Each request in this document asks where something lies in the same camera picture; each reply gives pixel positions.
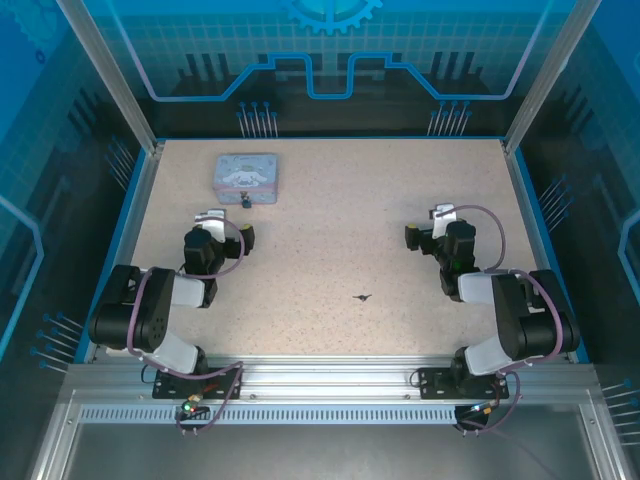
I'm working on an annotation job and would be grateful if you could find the right connector board with LEDs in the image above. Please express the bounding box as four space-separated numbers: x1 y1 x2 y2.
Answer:
467 399 501 419

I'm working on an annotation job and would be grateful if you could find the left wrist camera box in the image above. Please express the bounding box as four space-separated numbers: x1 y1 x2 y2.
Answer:
193 208 229 244

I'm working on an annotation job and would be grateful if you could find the slotted grey cable duct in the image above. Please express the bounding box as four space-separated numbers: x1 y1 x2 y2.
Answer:
78 405 464 424

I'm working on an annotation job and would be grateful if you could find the lilac cartoon tin box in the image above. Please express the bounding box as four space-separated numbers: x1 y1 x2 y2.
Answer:
211 152 279 207

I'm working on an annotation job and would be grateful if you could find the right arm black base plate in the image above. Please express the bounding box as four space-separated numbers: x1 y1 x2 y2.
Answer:
417 367 511 400

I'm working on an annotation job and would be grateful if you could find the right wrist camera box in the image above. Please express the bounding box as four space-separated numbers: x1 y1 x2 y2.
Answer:
428 202 459 239

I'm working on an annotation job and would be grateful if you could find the aluminium mounting rail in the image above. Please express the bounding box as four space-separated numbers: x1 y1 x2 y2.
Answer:
64 355 601 401

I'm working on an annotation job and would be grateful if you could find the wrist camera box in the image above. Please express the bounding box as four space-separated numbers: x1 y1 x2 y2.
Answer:
193 208 229 244
428 202 459 239

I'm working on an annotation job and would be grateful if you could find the aluminium frame post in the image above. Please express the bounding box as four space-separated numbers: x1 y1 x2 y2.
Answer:
54 0 166 154
502 0 604 154

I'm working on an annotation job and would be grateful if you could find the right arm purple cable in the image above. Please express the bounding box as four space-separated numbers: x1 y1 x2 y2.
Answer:
457 203 566 435

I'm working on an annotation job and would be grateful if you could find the aluminium table side rail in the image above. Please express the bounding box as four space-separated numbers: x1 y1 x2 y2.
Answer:
502 139 571 361
82 142 166 364

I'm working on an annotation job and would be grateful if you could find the connector board with leds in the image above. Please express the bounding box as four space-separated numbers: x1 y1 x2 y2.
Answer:
179 394 209 419
467 399 501 419

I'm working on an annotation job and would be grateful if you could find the blue printed acrylic panel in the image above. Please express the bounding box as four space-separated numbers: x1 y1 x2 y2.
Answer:
74 0 571 139

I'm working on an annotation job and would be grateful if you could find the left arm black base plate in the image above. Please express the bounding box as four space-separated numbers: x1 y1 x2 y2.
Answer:
152 367 244 400

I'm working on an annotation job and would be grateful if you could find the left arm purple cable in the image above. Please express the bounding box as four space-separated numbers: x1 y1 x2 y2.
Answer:
127 217 246 436

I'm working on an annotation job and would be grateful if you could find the left connector board with LEDs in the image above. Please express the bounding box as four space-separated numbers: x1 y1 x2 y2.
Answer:
179 394 209 419

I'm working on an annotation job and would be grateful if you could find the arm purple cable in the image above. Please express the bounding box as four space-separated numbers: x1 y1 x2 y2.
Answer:
127 217 246 436
457 203 566 435

